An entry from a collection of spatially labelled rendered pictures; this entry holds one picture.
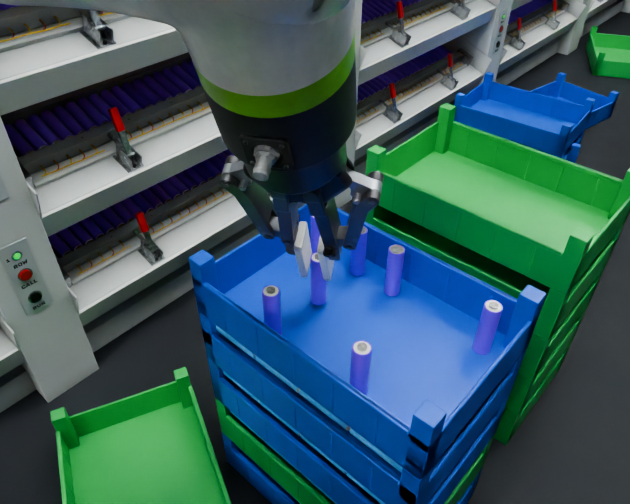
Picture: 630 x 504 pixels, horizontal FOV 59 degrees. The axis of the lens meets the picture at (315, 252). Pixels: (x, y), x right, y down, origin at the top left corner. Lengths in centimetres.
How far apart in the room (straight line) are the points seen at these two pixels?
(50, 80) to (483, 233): 57
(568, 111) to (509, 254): 101
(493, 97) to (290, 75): 148
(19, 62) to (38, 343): 41
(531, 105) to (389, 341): 120
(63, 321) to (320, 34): 75
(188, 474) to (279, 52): 71
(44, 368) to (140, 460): 21
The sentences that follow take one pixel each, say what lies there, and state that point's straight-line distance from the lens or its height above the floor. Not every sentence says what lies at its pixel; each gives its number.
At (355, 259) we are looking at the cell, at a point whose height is 35.
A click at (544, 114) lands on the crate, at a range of 171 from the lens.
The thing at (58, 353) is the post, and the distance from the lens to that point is 98.
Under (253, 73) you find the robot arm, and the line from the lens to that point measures 28.
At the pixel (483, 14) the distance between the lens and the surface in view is 166.
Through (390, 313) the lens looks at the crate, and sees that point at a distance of 63.
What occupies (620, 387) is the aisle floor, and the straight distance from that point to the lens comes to 109.
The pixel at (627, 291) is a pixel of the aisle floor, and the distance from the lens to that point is 128.
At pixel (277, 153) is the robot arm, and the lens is 33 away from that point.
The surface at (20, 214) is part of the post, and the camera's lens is 83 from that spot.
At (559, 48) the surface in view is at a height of 2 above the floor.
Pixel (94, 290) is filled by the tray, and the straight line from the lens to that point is 98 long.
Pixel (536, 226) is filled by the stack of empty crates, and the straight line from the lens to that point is 80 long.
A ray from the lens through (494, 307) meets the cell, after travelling 56.
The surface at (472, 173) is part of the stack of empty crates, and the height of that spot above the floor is 32.
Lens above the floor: 77
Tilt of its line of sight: 40 degrees down
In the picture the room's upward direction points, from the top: straight up
